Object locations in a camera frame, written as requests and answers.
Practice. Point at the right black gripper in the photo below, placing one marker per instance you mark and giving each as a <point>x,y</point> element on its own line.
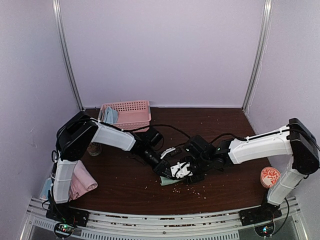
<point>195,179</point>

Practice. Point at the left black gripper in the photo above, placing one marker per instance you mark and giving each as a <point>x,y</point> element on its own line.
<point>161,168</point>

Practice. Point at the green towel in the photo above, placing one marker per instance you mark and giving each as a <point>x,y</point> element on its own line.
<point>164,181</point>

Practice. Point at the light blue towel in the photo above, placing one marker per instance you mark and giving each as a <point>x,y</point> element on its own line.
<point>110,116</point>

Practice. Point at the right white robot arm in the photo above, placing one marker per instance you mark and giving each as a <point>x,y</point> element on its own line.
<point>293,139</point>

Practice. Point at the pink plastic basket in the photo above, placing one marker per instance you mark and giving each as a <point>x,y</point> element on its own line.
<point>131,114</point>

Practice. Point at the patterned ceramic mug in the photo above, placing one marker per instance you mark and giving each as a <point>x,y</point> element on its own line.
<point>94,149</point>

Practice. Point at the orange patterned coaster stack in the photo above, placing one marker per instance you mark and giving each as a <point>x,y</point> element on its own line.
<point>269,177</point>

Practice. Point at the pink towel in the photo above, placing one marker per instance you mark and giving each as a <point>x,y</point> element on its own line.
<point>81,182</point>

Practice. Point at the right circuit board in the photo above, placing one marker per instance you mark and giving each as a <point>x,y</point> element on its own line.
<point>265,230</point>

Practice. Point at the circuit board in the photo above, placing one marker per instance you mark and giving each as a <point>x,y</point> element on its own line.
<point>265,230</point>
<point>63,230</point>

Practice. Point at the blue patterned towel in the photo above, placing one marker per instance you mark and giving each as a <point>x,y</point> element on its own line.
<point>46,187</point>

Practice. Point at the left circuit board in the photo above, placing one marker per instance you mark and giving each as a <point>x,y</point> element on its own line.
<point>63,230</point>

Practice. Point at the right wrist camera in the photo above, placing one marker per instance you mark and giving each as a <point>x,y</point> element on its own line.
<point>181,170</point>

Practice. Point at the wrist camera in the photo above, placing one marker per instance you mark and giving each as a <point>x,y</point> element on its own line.
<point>181,170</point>
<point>170,152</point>

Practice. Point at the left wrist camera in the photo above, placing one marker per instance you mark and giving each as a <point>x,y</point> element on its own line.
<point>170,152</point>

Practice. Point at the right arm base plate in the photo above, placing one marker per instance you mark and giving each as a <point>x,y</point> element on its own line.
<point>252,216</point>

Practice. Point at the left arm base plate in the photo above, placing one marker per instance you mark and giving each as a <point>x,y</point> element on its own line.
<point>70,216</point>

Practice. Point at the right aluminium post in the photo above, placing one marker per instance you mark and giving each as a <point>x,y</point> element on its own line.
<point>261,44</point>

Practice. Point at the aluminium post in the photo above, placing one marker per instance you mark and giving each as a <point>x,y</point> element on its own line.
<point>261,44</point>
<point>65,53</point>

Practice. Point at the left aluminium post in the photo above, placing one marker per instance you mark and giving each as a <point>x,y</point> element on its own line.
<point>65,53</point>

